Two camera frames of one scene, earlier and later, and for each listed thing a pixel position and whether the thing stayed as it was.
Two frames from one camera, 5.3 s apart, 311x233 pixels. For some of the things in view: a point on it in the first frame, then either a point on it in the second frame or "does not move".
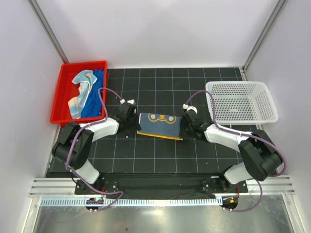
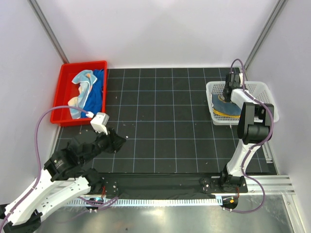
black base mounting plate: x=118 y=183 does not move
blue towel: x=93 y=108 does not move
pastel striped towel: x=86 y=78 does not move
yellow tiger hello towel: x=161 y=125 → x=223 y=108
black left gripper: x=136 y=127 → x=115 y=141
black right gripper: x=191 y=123 → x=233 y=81
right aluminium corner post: x=272 y=18 does not move
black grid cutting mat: x=164 y=91 does not move
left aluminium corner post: x=43 y=21 does not move
